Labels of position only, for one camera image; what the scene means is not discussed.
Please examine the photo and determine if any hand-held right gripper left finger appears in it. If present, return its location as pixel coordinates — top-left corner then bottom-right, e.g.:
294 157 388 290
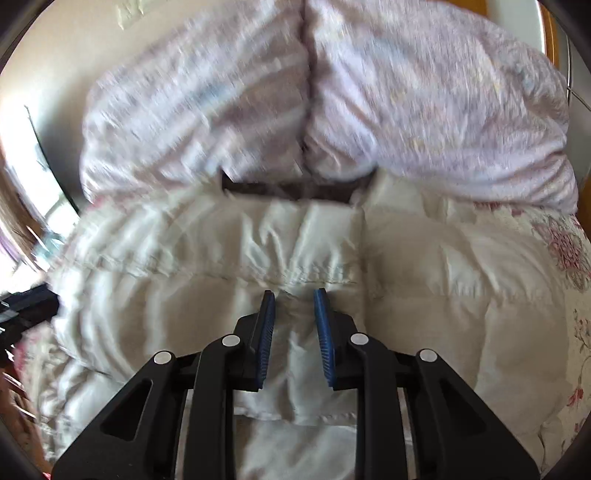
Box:
52 290 277 480

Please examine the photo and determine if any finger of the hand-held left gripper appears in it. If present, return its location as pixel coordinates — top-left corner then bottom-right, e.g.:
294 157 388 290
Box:
0 284 60 344

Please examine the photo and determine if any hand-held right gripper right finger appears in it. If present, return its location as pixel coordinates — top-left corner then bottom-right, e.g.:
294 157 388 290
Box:
314 288 539 480

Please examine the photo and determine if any cream puffer jacket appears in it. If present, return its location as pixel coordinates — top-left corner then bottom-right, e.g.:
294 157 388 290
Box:
46 178 573 480

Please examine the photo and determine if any lilac crinkled pillow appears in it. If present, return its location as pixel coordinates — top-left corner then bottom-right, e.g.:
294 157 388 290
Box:
78 0 315 201
302 0 581 217

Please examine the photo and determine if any floral bed sheet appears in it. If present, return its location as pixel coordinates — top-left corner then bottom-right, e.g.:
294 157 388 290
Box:
0 203 591 480

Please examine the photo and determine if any wooden headboard with frosted panel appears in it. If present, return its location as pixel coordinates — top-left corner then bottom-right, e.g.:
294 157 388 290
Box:
448 0 580 109

